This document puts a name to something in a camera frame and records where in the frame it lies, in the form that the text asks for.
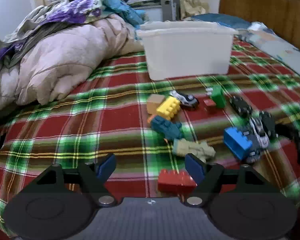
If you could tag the wooden headboard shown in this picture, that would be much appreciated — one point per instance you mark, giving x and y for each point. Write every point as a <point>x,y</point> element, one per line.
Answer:
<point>270,5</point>

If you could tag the blue pillow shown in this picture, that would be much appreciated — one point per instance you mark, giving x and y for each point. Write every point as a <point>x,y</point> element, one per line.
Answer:
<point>222,20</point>

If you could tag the white plastic container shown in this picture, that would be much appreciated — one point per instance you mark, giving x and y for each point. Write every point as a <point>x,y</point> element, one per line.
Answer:
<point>187,52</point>

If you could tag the brown cube block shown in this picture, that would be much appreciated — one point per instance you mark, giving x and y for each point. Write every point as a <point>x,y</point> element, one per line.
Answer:
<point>153,102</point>

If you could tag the grey folded table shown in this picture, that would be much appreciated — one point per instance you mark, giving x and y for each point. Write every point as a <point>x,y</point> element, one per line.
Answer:
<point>170,8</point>

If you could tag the blue building block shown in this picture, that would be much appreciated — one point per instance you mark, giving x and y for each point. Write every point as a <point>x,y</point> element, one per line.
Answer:
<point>236,142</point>

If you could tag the green building block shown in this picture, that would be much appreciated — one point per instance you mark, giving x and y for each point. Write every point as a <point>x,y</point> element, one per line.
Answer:
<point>219,97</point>

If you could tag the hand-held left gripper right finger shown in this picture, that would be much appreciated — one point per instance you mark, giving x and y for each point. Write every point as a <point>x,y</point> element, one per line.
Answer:
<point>195,168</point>

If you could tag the yellow building block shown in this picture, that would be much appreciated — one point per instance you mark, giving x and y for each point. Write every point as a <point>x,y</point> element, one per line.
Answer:
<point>168,108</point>

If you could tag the white toy car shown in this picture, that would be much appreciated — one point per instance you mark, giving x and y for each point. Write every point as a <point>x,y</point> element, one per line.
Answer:
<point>185,99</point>

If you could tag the small red block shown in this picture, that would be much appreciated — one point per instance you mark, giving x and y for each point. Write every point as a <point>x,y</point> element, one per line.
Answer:
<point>209,102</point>

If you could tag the red building block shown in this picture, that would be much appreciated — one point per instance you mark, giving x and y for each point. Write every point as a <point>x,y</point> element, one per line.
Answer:
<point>172,183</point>

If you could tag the pink quilt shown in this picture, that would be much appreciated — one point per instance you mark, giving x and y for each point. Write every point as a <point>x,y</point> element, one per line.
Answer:
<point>52,67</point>

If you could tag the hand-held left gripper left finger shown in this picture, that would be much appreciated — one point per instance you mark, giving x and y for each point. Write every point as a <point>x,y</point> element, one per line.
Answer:
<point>106,166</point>

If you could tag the beige toy dinosaur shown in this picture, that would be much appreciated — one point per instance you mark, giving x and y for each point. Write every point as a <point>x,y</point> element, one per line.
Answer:
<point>190,149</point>

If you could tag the purple floral blanket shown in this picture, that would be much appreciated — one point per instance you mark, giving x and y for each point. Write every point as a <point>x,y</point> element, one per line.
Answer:
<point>77,10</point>

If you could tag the teal toy dinosaur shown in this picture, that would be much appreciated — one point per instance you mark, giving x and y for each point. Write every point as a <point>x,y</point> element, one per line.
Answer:
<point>165,127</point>

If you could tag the patchwork print pillow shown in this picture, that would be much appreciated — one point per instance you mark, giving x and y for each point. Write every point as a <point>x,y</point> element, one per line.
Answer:
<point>280,45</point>

